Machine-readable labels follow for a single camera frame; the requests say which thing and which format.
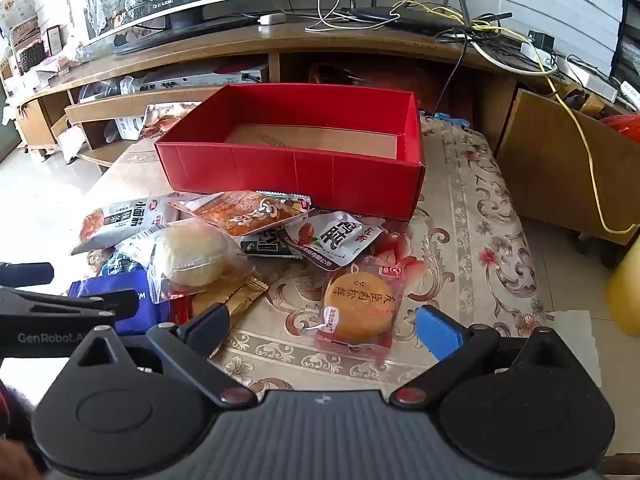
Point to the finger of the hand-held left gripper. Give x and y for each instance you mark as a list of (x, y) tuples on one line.
[(75, 302), (25, 273)]

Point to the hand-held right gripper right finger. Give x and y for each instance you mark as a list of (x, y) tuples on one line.
[(440, 332)]

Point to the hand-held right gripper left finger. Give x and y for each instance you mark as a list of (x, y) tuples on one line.
[(210, 321)]

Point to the gold foil snack packet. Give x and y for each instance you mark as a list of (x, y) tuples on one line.
[(240, 295)]

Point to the blue snack packet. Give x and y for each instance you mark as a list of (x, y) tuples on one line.
[(150, 290)]

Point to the pale round bun packet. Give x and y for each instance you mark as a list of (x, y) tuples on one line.
[(190, 255)]

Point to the round orange pastry packet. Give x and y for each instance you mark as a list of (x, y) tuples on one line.
[(357, 305)]

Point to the black silver snack packet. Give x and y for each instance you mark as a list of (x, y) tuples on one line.
[(260, 246)]

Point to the white grey snack packet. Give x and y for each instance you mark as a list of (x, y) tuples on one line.
[(125, 217)]

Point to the orange clear snack packet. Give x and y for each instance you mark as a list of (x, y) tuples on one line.
[(240, 215)]

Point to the silver snack packet red fruit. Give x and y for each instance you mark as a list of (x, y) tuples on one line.
[(340, 237)]

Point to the red cardboard box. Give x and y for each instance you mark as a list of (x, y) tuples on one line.
[(280, 175)]

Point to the person's left forearm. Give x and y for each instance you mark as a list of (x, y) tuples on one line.
[(12, 430)]

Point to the white cardboard box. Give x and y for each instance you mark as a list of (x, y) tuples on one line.
[(129, 127)]

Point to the yellow container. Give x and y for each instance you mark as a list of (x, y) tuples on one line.
[(627, 295)]

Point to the clear plastic bag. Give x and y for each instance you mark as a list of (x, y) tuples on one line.
[(100, 90)]

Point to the wooden cabinet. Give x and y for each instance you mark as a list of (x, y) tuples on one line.
[(545, 160)]

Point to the blue foam mat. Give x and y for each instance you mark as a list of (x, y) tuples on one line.
[(450, 119)]

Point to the silver media player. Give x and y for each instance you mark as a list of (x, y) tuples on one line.
[(200, 80)]

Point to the red plastic bag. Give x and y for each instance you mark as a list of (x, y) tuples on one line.
[(625, 127)]

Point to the white power strip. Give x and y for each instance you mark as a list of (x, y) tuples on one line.
[(590, 80)]

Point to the wooden television stand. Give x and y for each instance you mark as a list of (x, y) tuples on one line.
[(350, 40)]

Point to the white adapter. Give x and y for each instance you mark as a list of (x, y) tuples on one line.
[(272, 18)]

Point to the black router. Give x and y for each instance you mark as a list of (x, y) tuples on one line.
[(410, 17)]

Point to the white slatted panel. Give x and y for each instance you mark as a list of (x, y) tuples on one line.
[(560, 5)]

